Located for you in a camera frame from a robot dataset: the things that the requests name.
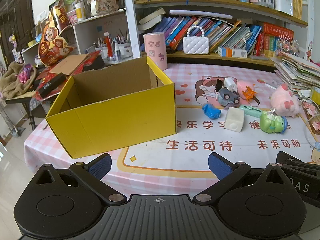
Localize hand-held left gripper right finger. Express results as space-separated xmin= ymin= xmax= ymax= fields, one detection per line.
xmin=192 ymin=152 xmax=288 ymax=205

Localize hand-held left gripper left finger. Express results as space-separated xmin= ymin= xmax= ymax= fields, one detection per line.
xmin=33 ymin=152 xmax=125 ymax=205

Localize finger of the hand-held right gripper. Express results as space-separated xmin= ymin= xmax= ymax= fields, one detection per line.
xmin=276 ymin=151 xmax=320 ymax=167

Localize green frog toy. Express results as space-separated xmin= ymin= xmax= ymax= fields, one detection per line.
xmin=259 ymin=110 xmax=288 ymax=134

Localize yellow cardboard box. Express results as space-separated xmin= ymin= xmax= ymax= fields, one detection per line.
xmin=45 ymin=56 xmax=177 ymax=159

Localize white cube-shaped sharpener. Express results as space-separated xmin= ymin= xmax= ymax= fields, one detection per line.
xmin=225 ymin=106 xmax=245 ymax=133

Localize blue plastic toy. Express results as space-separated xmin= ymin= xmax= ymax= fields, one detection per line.
xmin=202 ymin=103 xmax=222 ymax=120

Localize pink plush pig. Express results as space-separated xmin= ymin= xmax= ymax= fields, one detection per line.
xmin=271 ymin=84 xmax=302 ymax=118

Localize mint green utility knife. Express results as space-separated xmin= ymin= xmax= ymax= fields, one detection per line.
xmin=239 ymin=104 xmax=263 ymax=117

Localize grey toy car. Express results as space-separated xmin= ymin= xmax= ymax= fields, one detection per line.
xmin=216 ymin=87 xmax=241 ymax=110

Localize pink checked printed table mat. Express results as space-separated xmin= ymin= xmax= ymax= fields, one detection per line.
xmin=24 ymin=62 xmax=320 ymax=198

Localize clear phone case pink stickers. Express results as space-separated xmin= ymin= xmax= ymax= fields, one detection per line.
xmin=305 ymin=114 xmax=320 ymax=152

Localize orange hair claw clip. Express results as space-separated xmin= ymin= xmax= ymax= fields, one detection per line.
xmin=241 ymin=86 xmax=257 ymax=102

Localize white thin stick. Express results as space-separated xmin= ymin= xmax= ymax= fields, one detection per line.
xmin=260 ymin=80 xmax=278 ymax=89

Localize stack of papers and booklets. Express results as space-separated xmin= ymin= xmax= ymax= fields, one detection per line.
xmin=274 ymin=51 xmax=320 ymax=98

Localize pink round soft toy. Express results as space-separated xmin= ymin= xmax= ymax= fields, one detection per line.
xmin=236 ymin=80 xmax=256 ymax=98

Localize white charger plug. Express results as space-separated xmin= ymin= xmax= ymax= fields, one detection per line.
xmin=223 ymin=77 xmax=238 ymax=93

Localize black rectangular box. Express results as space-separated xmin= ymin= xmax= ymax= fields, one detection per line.
xmin=37 ymin=72 xmax=67 ymax=98

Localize red paper decorations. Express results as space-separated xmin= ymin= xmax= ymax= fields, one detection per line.
xmin=32 ymin=51 xmax=102 ymax=100

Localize black case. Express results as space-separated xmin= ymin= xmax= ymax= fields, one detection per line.
xmin=82 ymin=55 xmax=105 ymax=72

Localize black keyboard stand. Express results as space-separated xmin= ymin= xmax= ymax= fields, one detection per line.
xmin=5 ymin=96 xmax=50 ymax=138

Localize brown cardboard sheet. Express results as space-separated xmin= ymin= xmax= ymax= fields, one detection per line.
xmin=49 ymin=53 xmax=93 ymax=75

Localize small clear spray bottle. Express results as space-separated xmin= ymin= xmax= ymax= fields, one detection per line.
xmin=114 ymin=42 xmax=122 ymax=62

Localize orange and white carton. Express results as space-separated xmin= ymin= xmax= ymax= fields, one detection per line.
xmin=217 ymin=46 xmax=248 ymax=58

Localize small pen holder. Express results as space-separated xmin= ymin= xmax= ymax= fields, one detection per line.
xmin=94 ymin=37 xmax=108 ymax=62

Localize red tassel pen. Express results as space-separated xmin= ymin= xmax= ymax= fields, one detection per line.
xmin=104 ymin=31 xmax=114 ymax=60

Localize white pen holder with pens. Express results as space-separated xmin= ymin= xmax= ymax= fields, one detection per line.
xmin=114 ymin=29 xmax=133 ymax=58

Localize purple ribbon bow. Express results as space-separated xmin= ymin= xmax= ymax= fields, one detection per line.
xmin=15 ymin=64 xmax=34 ymax=83

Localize brown plush cloth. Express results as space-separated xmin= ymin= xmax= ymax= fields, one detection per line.
xmin=0 ymin=61 xmax=38 ymax=99

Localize red boxed book set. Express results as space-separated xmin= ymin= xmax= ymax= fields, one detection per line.
xmin=254 ymin=22 xmax=294 ymax=58

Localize pink sticker-covered cylinder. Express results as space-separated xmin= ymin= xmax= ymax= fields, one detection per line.
xmin=143 ymin=32 xmax=168 ymax=71

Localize row of colourful leaning books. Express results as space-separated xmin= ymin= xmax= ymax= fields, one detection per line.
xmin=160 ymin=16 xmax=263 ymax=54

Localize white side cabinet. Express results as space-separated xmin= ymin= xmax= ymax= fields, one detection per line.
xmin=21 ymin=9 xmax=133 ymax=63

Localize red festive figure decoration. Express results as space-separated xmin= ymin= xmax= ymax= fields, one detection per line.
xmin=37 ymin=1 xmax=75 ymax=67

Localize wooden and white bookshelf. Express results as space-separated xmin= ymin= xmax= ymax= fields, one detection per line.
xmin=124 ymin=0 xmax=315 ymax=67

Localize thick paperback book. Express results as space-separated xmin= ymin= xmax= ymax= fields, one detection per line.
xmin=138 ymin=17 xmax=163 ymax=31
xmin=139 ymin=7 xmax=166 ymax=25

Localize white storage bin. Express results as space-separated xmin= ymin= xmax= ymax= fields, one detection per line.
xmin=274 ymin=0 xmax=293 ymax=16

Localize pink small box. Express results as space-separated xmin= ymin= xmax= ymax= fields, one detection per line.
xmin=66 ymin=10 xmax=78 ymax=25

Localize white long lamp bar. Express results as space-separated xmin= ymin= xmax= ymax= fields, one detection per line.
xmin=169 ymin=10 xmax=233 ymax=20

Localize white bottle yellow label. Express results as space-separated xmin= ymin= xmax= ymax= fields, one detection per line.
xmin=75 ymin=2 xmax=87 ymax=22

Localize dark wooden door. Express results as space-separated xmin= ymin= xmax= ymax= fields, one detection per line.
xmin=0 ymin=5 xmax=34 ymax=63

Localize deer wall sticker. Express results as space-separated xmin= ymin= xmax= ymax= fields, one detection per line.
xmin=305 ymin=41 xmax=315 ymax=62

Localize white quilted pearl-handle handbag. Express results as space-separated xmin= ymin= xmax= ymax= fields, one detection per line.
xmin=183 ymin=25 xmax=210 ymax=55

